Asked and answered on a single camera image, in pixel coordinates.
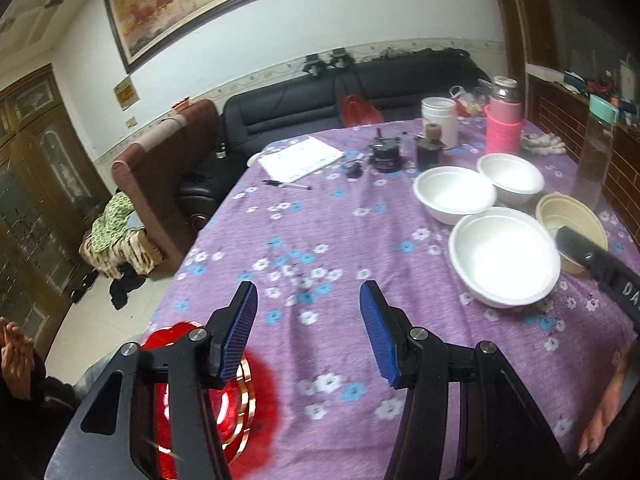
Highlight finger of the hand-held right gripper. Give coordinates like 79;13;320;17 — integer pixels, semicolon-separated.
556;225;640;333

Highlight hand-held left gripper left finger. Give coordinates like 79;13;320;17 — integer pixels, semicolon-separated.
44;280;259;480

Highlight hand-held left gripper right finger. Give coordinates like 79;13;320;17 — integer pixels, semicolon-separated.
359;280;596;480

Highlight red plate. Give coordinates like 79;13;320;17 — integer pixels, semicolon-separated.
140;324;281;478

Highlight large white foam bowl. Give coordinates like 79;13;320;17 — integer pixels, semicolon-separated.
448;207;562;309

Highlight person's right hand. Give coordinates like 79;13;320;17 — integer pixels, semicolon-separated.
579;347;632;458

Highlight beige plastic bowl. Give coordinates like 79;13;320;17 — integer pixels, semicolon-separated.
535;192;609;275

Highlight clear bottle with teal lid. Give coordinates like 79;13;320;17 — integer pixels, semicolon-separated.
572;94;620;212

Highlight black clothes on floor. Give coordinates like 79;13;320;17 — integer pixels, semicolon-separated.
109;262;148;311

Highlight white knitted cloth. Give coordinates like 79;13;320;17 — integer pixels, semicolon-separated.
520;131;567;157

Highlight tiger print blanket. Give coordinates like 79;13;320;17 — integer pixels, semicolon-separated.
79;227;166;281

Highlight wooden sideboard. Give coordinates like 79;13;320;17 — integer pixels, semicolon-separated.
525;62;640;248

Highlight black shoes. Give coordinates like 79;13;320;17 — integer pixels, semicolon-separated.
70;271;100;305

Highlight green patterned blanket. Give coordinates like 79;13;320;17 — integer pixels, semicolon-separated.
90;191;138;253

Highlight bottle with pink sleeve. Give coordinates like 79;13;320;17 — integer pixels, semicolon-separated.
484;76;527;157

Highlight brown armchair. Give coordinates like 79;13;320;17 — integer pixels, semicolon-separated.
111;99;223;276

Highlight black round device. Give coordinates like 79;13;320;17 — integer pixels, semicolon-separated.
369;129;404;174

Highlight white notebook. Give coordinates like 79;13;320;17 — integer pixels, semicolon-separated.
259;136;346;184

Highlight small dark jar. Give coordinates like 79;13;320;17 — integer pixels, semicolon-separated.
414;122;447;175

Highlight glass teapot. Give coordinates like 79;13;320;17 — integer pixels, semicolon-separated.
449;85;488;117

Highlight white plastic jar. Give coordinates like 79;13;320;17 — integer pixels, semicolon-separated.
421;97;459;151

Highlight red bag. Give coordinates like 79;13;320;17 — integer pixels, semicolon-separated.
341;93;384;128

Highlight black leather sofa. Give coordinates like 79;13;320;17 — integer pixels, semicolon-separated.
179;49;493;233

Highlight wooden glass-door cabinet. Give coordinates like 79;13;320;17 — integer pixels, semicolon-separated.
0;64;113;356

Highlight black devices on sofa back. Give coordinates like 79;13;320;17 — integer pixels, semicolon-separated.
301;47;357;77

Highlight framed painting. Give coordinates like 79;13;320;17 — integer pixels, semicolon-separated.
103;0;334;75

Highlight wooden door frame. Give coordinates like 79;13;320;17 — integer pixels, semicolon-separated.
486;0;551;91

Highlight yellow wall sign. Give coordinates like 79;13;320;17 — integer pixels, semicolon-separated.
113;76;140;111

